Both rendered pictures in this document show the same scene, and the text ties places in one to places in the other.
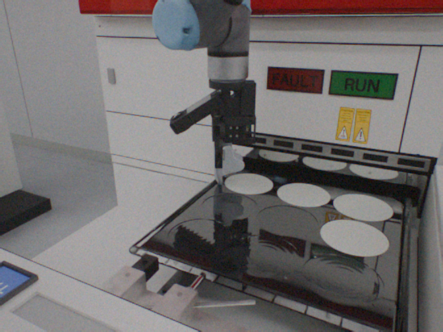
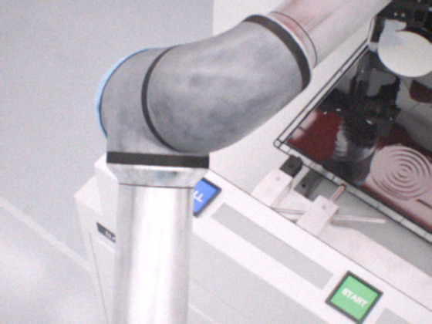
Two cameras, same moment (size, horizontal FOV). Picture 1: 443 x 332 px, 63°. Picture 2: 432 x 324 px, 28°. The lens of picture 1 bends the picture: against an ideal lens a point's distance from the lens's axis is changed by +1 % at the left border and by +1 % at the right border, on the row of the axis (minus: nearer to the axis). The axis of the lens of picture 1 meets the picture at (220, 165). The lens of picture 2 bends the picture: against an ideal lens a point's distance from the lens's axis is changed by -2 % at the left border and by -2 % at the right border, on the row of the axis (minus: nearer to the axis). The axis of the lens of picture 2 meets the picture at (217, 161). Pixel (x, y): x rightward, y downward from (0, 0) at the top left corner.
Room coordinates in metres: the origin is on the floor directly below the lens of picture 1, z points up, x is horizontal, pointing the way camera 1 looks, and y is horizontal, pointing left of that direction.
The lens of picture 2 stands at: (-0.33, 0.11, 1.95)
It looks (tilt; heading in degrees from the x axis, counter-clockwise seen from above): 55 degrees down; 8
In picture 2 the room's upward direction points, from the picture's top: 2 degrees clockwise
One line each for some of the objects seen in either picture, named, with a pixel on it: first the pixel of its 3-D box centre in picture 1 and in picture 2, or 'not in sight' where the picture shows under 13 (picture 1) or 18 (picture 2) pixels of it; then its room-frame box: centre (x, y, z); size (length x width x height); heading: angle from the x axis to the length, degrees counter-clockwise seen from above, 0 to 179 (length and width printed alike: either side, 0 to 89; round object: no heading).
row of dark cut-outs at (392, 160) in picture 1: (312, 147); not in sight; (0.73, -0.20, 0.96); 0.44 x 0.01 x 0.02; 63
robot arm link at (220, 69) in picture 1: (227, 68); not in sight; (0.67, -0.01, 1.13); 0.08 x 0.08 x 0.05
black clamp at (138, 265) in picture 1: (145, 267); (290, 167); (0.41, 0.10, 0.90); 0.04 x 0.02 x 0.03; 153
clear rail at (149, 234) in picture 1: (194, 199); (339, 73); (0.61, 0.05, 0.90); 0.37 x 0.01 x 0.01; 153
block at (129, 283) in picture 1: (115, 295); (267, 194); (0.35, 0.13, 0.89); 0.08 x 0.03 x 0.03; 153
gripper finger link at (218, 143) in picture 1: (218, 145); (379, 19); (0.65, 0.00, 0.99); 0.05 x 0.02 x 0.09; 2
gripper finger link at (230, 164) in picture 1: (229, 166); (387, 38); (0.65, -0.02, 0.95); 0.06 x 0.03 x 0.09; 92
